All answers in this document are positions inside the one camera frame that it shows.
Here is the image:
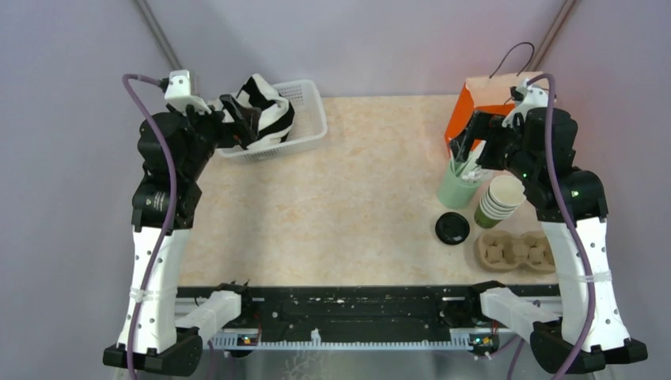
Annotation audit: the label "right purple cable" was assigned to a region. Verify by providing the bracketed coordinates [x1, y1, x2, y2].
[506, 72, 599, 380]

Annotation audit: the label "cardboard cup carrier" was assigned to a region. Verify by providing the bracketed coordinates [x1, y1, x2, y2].
[474, 230, 556, 274]

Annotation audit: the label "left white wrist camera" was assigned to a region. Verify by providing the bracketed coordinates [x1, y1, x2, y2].
[164, 70, 196, 112]

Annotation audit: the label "white plastic basket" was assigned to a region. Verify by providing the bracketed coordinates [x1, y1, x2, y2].
[216, 79, 328, 164]

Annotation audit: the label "black white striped cloth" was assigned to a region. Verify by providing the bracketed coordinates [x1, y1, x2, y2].
[208, 74, 295, 150]

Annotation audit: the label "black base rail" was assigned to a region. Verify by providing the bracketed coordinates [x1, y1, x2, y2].
[211, 285, 513, 355]

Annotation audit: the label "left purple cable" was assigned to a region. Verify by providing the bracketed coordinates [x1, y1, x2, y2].
[121, 73, 180, 380]

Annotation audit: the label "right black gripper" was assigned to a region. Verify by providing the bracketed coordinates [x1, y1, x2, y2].
[448, 109, 536, 182]

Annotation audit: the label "stack of paper cups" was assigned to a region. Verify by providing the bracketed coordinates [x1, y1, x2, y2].
[474, 175, 526, 229]

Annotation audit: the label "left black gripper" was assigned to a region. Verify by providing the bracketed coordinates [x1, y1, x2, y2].
[166, 93, 260, 179]

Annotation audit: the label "orange paper bag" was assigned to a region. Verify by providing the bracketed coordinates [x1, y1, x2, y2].
[444, 41, 548, 155]

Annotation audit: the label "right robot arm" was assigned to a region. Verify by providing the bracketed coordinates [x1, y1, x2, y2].
[451, 106, 648, 378]

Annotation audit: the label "white wrapped straws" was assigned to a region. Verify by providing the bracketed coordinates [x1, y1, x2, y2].
[449, 150, 491, 184]

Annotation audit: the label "black lid on table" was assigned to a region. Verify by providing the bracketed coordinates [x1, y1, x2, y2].
[434, 212, 471, 245]

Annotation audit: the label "purple cable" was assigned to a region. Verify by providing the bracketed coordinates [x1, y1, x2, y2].
[506, 72, 599, 380]
[121, 73, 180, 380]

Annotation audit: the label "green straw holder cup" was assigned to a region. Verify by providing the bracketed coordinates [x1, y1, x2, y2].
[437, 158, 492, 210]

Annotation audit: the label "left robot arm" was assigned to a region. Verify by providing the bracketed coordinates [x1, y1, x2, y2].
[103, 95, 261, 378]

